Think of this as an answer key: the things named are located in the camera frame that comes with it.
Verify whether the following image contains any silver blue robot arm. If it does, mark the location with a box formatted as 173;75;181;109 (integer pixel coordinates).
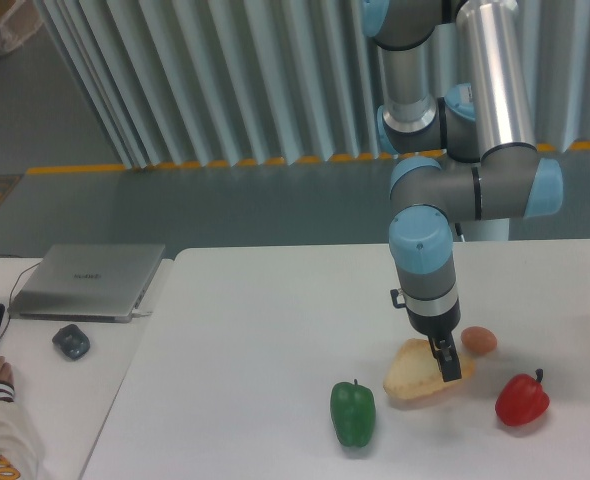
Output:
361;1;563;382

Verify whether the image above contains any triangular bread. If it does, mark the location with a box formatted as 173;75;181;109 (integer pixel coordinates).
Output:
383;339;476;401

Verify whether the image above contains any green bell pepper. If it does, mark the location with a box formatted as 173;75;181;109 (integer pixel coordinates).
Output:
329;379;376;448

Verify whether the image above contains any silver closed laptop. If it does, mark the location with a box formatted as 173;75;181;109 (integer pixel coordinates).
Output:
9;244;165;323

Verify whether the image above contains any grey folding partition screen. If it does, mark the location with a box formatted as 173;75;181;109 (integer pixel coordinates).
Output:
37;1;590;168

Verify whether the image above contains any red bell pepper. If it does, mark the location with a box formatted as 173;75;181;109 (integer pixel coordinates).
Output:
495;368;550;427

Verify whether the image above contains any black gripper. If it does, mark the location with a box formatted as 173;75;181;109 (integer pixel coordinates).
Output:
406;301;462;383

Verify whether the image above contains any brown egg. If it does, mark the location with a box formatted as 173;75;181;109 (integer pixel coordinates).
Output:
461;326;498;355

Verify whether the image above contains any black laptop cable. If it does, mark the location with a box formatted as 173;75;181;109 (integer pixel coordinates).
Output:
0;254;44;359

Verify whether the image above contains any cream sleeve forearm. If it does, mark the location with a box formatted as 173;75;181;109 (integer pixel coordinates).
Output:
0;381;40;479

